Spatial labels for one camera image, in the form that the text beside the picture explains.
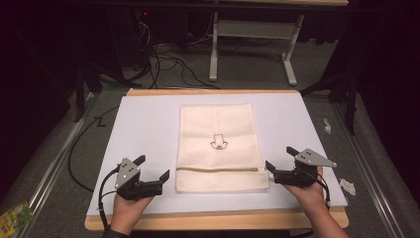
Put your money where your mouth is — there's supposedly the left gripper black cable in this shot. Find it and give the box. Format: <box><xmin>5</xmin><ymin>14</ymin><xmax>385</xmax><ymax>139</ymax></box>
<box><xmin>97</xmin><ymin>165</ymin><xmax>121</xmax><ymax>232</ymax></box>

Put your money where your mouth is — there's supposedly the green yellow packet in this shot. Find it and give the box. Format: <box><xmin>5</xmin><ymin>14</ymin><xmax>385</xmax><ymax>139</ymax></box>
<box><xmin>0</xmin><ymin>199</ymin><xmax>35</xmax><ymax>237</ymax></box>

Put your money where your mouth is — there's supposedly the person's right hand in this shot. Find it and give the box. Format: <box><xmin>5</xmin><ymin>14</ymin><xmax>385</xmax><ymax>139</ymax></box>
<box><xmin>283</xmin><ymin>166</ymin><xmax>327</xmax><ymax>219</ymax></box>

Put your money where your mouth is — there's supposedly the cream cloth zipper bag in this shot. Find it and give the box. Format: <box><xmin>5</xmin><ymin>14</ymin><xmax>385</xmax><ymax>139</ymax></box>
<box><xmin>174</xmin><ymin>102</ymin><xmax>271</xmax><ymax>194</ymax></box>

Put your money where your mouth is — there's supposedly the long black floor cable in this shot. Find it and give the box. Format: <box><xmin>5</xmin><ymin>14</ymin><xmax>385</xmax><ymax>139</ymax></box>
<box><xmin>66</xmin><ymin>104</ymin><xmax>121</xmax><ymax>193</ymax></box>

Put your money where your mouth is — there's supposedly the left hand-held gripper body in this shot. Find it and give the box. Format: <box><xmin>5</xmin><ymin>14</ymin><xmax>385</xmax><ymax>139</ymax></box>
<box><xmin>114</xmin><ymin>157</ymin><xmax>164</xmax><ymax>201</ymax></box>

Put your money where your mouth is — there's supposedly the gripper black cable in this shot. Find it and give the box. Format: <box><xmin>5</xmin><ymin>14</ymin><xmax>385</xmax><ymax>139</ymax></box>
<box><xmin>298</xmin><ymin>168</ymin><xmax>333</xmax><ymax>211</ymax></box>
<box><xmin>97</xmin><ymin>165</ymin><xmax>121</xmax><ymax>232</ymax></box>

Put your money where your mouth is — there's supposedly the large white paper scrap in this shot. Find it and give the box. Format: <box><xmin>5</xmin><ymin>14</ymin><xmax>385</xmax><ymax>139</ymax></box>
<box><xmin>338</xmin><ymin>178</ymin><xmax>358</xmax><ymax>196</ymax></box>

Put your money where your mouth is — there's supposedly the black metal stand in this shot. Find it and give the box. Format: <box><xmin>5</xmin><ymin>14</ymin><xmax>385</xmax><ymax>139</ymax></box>
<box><xmin>73</xmin><ymin>59</ymin><xmax>104</xmax><ymax>124</ymax></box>
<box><xmin>299</xmin><ymin>69</ymin><xmax>362</xmax><ymax>137</ymax></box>

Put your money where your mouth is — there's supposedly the white metal desk frame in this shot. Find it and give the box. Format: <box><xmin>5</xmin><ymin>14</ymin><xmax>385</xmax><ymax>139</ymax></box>
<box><xmin>208</xmin><ymin>11</ymin><xmax>307</xmax><ymax>87</ymax></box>

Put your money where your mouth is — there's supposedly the bundle of black cables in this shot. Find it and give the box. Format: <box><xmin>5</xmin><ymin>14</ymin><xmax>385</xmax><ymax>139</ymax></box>
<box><xmin>131</xmin><ymin>13</ymin><xmax>221</xmax><ymax>91</ymax></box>

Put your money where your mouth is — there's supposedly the person's left hand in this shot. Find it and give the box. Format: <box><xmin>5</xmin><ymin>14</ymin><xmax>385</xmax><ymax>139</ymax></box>
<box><xmin>110</xmin><ymin>192</ymin><xmax>155</xmax><ymax>237</ymax></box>

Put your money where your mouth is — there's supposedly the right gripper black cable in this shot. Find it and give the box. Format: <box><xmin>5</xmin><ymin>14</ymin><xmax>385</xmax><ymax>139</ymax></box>
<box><xmin>298</xmin><ymin>168</ymin><xmax>333</xmax><ymax>211</ymax></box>

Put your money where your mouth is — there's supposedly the metal floor rail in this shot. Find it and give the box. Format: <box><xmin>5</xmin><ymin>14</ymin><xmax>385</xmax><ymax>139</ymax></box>
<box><xmin>331</xmin><ymin>101</ymin><xmax>409</xmax><ymax>238</ymax></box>
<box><xmin>13</xmin><ymin>92</ymin><xmax>97</xmax><ymax>238</ymax></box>

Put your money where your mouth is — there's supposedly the white table mat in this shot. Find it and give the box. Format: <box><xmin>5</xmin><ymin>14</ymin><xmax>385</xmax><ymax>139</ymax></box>
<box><xmin>86</xmin><ymin>92</ymin><xmax>349</xmax><ymax>218</ymax></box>

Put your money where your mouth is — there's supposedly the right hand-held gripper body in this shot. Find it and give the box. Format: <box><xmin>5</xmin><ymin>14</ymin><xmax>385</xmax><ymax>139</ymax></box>
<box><xmin>272</xmin><ymin>148</ymin><xmax>338</xmax><ymax>188</ymax></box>

